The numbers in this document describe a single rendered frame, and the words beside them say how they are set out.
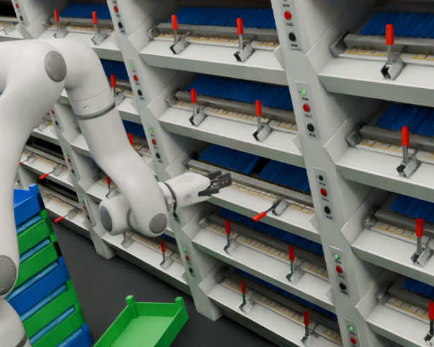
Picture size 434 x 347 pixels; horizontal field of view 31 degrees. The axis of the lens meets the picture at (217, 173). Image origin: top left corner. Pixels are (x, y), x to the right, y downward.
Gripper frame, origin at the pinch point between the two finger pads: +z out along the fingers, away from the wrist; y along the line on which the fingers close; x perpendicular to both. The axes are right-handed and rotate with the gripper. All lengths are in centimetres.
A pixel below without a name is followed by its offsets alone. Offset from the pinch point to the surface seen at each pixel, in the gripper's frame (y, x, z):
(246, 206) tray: -2.0, 8.5, 5.6
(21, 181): 173, 39, 9
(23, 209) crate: 53, 10, -32
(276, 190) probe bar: -10.3, 3.6, 9.3
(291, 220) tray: -18.8, 8.2, 6.0
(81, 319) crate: 55, 51, -21
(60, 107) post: 101, -5, 4
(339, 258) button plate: -34.9, 13.0, 5.7
